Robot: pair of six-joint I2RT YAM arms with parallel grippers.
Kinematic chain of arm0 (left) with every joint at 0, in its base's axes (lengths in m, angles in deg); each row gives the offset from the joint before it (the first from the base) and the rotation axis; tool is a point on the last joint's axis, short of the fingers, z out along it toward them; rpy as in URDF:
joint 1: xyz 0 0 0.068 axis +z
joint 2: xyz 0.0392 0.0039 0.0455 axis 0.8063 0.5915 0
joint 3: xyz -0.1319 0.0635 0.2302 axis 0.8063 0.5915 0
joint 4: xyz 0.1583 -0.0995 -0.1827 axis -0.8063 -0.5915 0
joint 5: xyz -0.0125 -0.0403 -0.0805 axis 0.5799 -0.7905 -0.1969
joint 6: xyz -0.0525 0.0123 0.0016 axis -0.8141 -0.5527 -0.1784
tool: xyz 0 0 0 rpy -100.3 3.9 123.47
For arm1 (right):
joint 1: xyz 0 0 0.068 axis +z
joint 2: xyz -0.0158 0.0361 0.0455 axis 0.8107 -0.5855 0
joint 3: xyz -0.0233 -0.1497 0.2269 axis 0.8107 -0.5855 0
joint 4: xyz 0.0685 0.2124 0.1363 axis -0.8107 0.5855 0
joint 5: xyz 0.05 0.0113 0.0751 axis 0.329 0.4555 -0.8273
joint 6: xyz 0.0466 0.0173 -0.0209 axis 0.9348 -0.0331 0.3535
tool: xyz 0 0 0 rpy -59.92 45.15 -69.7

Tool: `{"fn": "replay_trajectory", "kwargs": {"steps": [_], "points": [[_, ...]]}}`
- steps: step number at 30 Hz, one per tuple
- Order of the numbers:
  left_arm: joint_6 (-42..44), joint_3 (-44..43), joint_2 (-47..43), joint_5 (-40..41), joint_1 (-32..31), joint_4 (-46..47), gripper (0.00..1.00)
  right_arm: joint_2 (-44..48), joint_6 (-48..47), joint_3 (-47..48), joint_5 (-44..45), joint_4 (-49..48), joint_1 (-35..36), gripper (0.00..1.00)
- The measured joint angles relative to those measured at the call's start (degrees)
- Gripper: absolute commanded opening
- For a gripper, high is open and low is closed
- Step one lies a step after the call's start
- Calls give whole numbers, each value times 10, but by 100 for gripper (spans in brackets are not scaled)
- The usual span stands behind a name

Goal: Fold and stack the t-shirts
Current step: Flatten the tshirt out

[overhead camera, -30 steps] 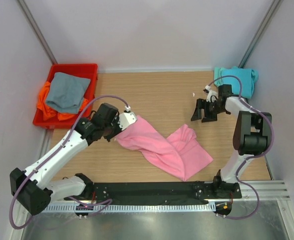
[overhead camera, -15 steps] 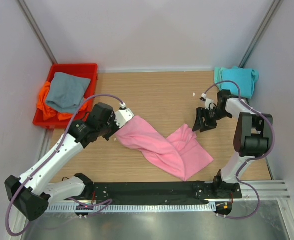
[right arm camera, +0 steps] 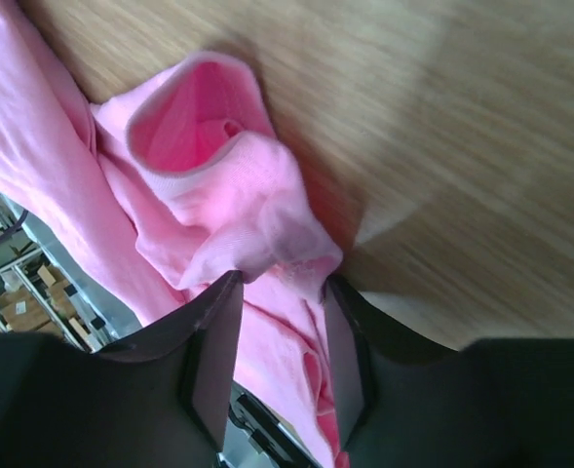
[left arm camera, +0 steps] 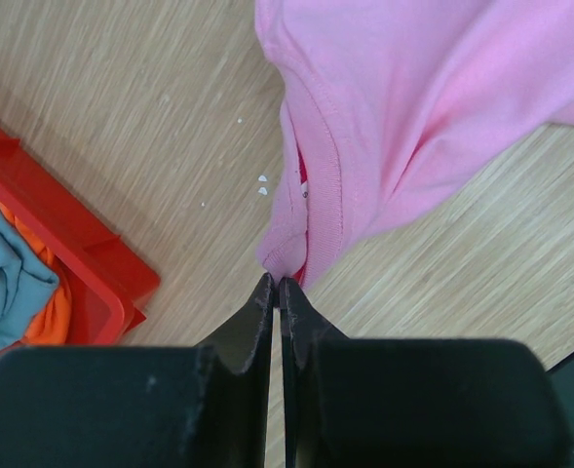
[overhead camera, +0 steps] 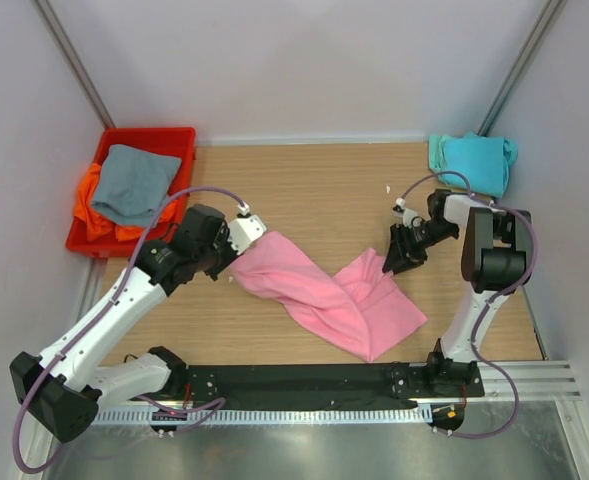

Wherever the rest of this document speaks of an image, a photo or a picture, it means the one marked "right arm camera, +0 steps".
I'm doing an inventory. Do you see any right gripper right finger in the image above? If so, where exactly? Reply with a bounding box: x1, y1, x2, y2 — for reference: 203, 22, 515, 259
324, 275, 574, 467

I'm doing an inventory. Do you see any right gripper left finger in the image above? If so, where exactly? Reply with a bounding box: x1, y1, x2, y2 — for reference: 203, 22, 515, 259
0, 271, 244, 467

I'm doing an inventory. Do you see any pink t shirt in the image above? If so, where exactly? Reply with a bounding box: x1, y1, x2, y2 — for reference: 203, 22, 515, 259
0, 1, 349, 467

